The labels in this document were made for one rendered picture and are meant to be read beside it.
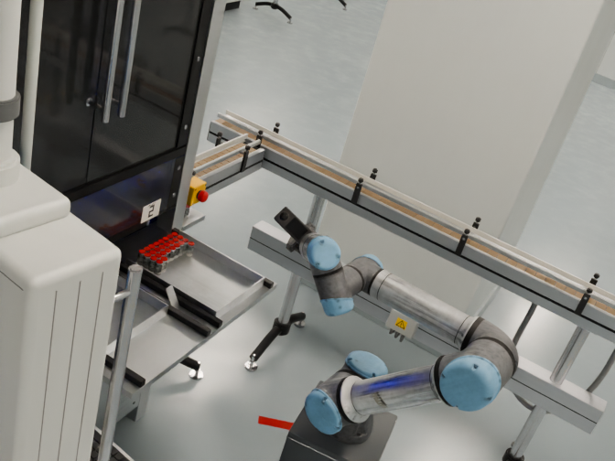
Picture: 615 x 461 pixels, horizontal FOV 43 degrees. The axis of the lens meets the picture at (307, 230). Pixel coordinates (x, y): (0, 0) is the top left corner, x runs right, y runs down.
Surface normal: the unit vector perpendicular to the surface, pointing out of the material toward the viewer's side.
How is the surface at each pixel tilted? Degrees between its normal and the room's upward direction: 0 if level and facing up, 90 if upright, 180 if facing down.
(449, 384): 85
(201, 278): 0
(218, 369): 0
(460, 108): 90
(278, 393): 0
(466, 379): 85
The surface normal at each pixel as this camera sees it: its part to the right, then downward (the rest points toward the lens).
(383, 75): -0.48, 0.34
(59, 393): 0.77, 0.48
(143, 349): 0.25, -0.83
